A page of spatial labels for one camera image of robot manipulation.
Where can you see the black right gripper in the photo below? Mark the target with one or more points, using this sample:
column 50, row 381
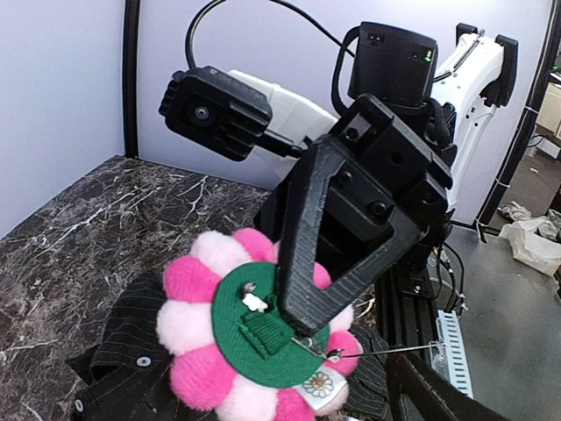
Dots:
column 354, row 204

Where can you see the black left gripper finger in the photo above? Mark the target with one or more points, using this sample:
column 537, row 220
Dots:
column 411, row 383

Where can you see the pink white beaded brooch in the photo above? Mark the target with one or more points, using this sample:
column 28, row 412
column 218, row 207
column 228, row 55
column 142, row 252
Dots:
column 232, row 352

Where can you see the black pinstriped garment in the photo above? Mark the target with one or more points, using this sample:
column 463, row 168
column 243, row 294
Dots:
column 126, row 373

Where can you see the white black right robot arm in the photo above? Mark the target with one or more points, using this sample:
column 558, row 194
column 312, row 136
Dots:
column 448, row 103

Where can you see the white slotted cable duct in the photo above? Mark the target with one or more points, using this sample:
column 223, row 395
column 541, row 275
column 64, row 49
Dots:
column 448, row 357

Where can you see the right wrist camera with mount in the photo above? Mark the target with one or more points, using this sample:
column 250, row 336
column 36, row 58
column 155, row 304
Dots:
column 231, row 113

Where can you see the black right corner frame post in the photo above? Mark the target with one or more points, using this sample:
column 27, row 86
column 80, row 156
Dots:
column 129, row 77

